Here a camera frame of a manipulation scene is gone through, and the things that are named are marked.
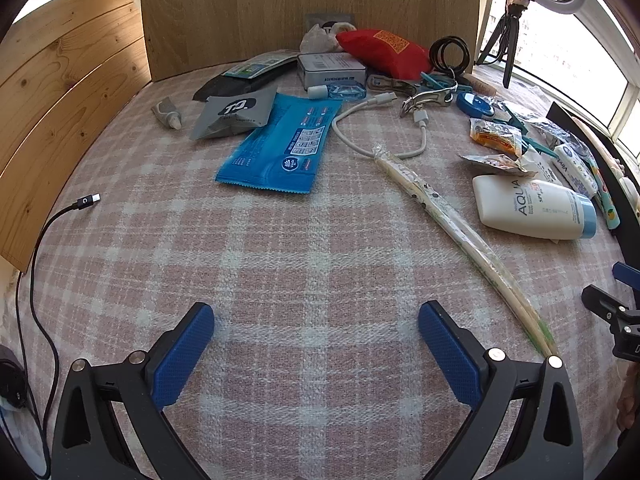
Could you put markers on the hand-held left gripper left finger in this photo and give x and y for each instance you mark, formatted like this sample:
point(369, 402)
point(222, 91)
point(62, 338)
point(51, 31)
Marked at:
point(182, 355)

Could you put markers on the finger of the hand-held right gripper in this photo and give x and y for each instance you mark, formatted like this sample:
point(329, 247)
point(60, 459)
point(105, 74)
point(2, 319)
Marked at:
point(607, 307)
point(629, 277)

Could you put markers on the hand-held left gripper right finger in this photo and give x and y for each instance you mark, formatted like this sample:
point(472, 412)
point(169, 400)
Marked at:
point(450, 355)

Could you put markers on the teal clothes peg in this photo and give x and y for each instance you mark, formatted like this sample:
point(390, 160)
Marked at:
point(525, 132)

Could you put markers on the metal pliers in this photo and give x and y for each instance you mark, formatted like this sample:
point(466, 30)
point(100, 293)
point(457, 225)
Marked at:
point(427, 97)

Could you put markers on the person's right hand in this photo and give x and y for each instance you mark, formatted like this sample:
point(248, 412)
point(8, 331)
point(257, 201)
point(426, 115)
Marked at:
point(627, 400)

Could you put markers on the white tube with blue print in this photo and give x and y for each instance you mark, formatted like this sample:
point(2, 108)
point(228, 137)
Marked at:
point(575, 167)

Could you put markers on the white sunscreen bottle blue cap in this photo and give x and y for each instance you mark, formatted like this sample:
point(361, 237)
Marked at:
point(525, 207)

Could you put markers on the long cream packet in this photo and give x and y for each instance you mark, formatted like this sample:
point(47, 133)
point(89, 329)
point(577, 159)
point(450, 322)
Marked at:
point(602, 147)

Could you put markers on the chopsticks in clear wrapper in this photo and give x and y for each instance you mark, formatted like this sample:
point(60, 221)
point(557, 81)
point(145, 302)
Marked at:
point(450, 215)

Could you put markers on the pink plaid tablecloth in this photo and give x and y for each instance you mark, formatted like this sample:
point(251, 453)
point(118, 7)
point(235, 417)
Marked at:
point(310, 260)

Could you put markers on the clear plastic wrapper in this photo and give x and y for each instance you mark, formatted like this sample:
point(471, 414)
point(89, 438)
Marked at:
point(555, 135)

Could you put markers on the black power adapter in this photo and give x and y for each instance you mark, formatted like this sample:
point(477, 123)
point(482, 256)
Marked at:
point(11, 380)

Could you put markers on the crumpled white wrapper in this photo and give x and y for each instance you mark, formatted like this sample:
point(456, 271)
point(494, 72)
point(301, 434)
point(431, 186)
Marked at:
point(495, 162)

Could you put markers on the orange snack packet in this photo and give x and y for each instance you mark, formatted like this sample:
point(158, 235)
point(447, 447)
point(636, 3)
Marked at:
point(495, 136)

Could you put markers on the blue round tin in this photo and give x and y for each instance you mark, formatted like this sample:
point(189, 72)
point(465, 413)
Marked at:
point(475, 104)

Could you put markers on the blue wet wipes pack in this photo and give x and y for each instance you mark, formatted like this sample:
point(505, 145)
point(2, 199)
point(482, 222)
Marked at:
point(285, 145)

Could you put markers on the small grey tube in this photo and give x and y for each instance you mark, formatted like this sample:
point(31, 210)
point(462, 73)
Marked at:
point(165, 112)

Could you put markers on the grey pouch with logo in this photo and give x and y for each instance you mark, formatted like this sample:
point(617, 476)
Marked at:
point(235, 115)

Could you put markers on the black tripod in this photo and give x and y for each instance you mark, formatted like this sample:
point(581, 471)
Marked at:
point(507, 35)

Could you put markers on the black pouch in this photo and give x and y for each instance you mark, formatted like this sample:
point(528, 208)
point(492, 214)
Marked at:
point(220, 85)

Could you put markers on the grey clothes peg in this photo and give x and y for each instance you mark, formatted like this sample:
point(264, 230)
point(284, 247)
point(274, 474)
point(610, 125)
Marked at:
point(382, 81)

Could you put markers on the small bottle in clear wrap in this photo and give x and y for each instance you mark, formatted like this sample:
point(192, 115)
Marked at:
point(340, 92)

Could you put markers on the pine wood side panel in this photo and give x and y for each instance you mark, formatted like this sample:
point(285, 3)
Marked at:
point(65, 85)

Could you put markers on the red snack bag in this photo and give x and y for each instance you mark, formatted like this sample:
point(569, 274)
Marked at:
point(385, 52)

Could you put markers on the white and grey box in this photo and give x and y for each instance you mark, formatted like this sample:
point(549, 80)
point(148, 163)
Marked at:
point(330, 67)

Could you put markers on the white plastic bag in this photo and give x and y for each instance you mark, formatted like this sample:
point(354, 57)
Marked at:
point(316, 40)

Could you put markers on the white window frame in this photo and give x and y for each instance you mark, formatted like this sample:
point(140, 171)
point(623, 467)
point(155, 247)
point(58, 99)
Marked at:
point(627, 87)

